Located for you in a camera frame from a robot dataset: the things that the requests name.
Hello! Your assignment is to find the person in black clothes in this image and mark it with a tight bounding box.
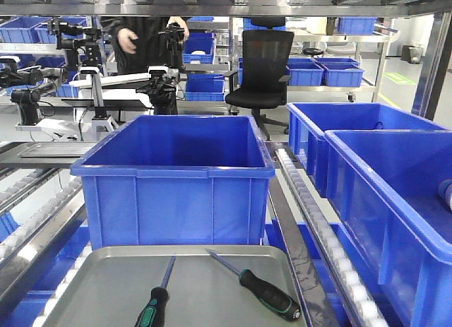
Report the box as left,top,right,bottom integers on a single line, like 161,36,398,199
100,16,190,75

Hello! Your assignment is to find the black robot arm on stand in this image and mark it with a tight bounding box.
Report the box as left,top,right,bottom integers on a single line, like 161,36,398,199
136,23,184,115

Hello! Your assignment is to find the black office chair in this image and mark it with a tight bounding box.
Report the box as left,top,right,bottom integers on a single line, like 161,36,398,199
225,16,295,141

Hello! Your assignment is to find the blue bin right near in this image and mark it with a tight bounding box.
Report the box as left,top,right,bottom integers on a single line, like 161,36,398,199
326,130,451,326

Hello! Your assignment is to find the blue bin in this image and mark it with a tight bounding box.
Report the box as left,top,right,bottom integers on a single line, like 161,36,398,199
287,102,445,198
71,115,275,249
326,130,451,326

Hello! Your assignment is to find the large metal tray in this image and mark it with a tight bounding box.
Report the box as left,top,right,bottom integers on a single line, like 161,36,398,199
44,245,291,326

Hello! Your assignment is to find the metal shelf rack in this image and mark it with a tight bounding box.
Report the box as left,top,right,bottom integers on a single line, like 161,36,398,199
0,0,452,327

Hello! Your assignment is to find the screwdriver with green-black handle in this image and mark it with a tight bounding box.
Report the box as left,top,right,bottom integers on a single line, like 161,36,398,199
206,249,302,321

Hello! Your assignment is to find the blue bin in front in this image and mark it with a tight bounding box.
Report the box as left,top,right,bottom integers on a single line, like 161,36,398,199
71,115,275,249

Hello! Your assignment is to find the blue bin right rear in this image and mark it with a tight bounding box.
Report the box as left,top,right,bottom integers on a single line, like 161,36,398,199
287,102,445,198

